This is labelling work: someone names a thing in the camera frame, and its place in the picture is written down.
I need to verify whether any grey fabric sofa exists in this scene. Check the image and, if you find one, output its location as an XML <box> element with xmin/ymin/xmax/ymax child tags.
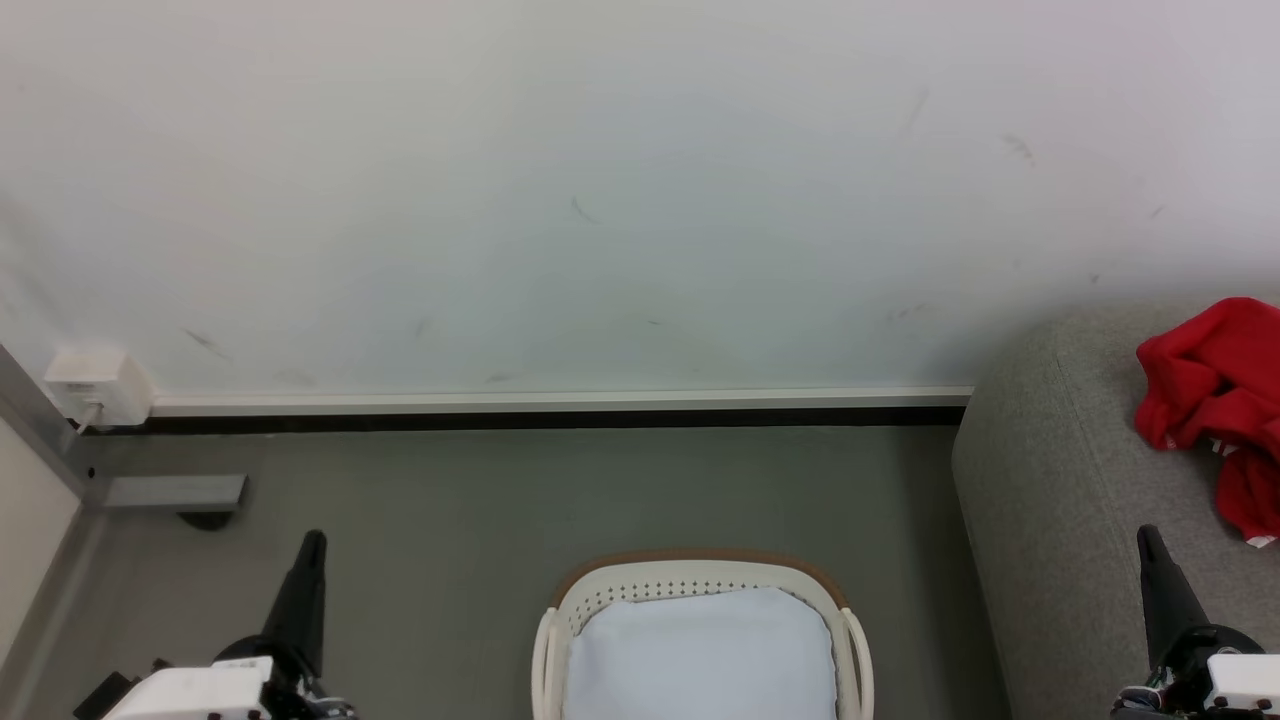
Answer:
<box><xmin>950</xmin><ymin>298</ymin><xmax>1280</xmax><ymax>720</ymax></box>

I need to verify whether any white baseboard trim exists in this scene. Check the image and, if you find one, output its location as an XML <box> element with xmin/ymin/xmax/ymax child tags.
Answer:
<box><xmin>150</xmin><ymin>386</ymin><xmax>976</xmax><ymax>432</ymax></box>

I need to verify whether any white partition with grey frame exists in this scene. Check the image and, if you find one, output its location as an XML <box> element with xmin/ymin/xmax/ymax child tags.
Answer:
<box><xmin>0</xmin><ymin>345</ymin><xmax>109</xmax><ymax>720</ymax></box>

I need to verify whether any white wall outlet box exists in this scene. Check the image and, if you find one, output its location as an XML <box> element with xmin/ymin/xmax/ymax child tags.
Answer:
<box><xmin>43</xmin><ymin>346</ymin><xmax>156</xmax><ymax>429</ymax></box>

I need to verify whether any white laundry basket brown rim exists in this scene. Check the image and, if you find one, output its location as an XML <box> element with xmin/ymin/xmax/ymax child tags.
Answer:
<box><xmin>530</xmin><ymin>548</ymin><xmax>876</xmax><ymax>720</ymax></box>

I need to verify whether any red garment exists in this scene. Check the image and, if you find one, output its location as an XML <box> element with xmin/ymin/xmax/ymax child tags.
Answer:
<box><xmin>1133</xmin><ymin>296</ymin><xmax>1280</xmax><ymax>549</ymax></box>

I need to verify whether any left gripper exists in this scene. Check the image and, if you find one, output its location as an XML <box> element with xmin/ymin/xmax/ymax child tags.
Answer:
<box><xmin>75</xmin><ymin>530</ymin><xmax>359</xmax><ymax>720</ymax></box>

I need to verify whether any light blue cloth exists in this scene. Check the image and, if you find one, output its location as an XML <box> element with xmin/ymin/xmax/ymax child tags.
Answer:
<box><xmin>563</xmin><ymin>586</ymin><xmax>839</xmax><ymax>720</ymax></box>

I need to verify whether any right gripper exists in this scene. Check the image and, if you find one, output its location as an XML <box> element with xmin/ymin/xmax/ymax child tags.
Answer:
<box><xmin>1112</xmin><ymin>524</ymin><xmax>1280</xmax><ymax>720</ymax></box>

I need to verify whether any grey metal foot bar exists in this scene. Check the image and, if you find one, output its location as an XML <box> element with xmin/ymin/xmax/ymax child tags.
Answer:
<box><xmin>100</xmin><ymin>474</ymin><xmax>248</xmax><ymax>511</ymax></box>

